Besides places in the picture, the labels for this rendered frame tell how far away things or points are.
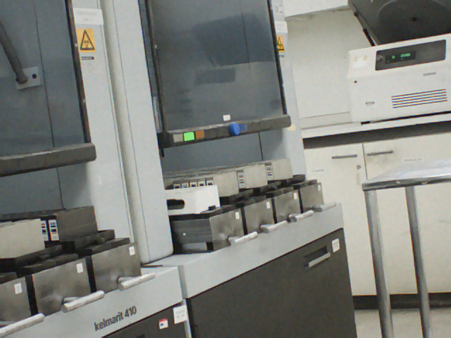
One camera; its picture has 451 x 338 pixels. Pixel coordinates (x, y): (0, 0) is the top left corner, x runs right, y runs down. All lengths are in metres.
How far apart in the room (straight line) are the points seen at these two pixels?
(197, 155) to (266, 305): 0.65
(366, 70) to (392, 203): 0.64
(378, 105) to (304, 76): 0.91
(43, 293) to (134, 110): 0.54
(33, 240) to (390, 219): 2.87
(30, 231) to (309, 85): 3.59
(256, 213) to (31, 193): 0.54
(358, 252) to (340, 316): 1.87
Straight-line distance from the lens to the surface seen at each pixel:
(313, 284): 2.28
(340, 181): 4.26
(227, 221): 1.91
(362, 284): 4.32
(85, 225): 1.63
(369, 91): 4.19
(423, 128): 4.15
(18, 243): 1.49
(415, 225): 2.45
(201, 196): 1.90
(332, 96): 4.92
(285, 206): 2.16
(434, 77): 4.08
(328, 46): 4.93
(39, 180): 1.76
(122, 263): 1.59
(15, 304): 1.38
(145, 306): 1.64
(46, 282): 1.43
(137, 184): 1.79
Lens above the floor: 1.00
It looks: 3 degrees down
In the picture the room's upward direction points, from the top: 8 degrees counter-clockwise
